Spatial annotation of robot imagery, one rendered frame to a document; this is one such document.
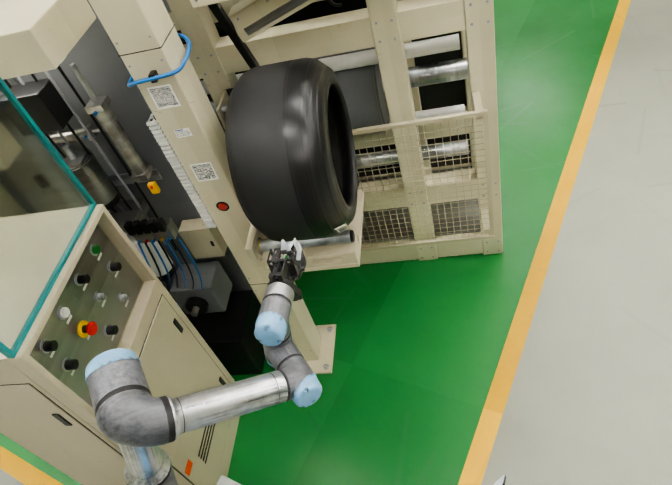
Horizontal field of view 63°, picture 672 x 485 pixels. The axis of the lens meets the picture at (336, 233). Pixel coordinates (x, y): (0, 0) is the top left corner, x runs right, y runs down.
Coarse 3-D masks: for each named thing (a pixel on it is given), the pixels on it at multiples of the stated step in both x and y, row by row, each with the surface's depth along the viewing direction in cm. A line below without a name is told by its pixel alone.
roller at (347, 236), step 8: (344, 232) 189; (352, 232) 188; (264, 240) 196; (272, 240) 195; (304, 240) 191; (312, 240) 191; (320, 240) 190; (328, 240) 190; (336, 240) 189; (344, 240) 189; (352, 240) 188; (264, 248) 195; (272, 248) 195
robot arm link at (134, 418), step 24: (288, 360) 134; (240, 384) 124; (264, 384) 125; (288, 384) 128; (312, 384) 128; (120, 408) 111; (144, 408) 112; (168, 408) 113; (192, 408) 116; (216, 408) 118; (240, 408) 121; (120, 432) 110; (144, 432) 110; (168, 432) 112
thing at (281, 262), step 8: (280, 248) 149; (272, 256) 147; (280, 256) 148; (288, 256) 147; (272, 264) 147; (280, 264) 145; (288, 264) 145; (296, 264) 151; (272, 272) 144; (280, 272) 141; (288, 272) 147; (296, 272) 147; (272, 280) 141; (280, 280) 141; (288, 280) 142
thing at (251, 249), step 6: (252, 228) 197; (252, 234) 195; (258, 234) 198; (252, 240) 193; (258, 240) 196; (246, 246) 192; (252, 246) 191; (246, 252) 192; (252, 252) 191; (258, 252) 195; (252, 258) 194; (258, 258) 195; (252, 264) 196; (258, 264) 196
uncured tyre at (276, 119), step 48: (240, 96) 160; (288, 96) 155; (336, 96) 188; (240, 144) 156; (288, 144) 153; (336, 144) 207; (240, 192) 162; (288, 192) 158; (336, 192) 163; (288, 240) 179
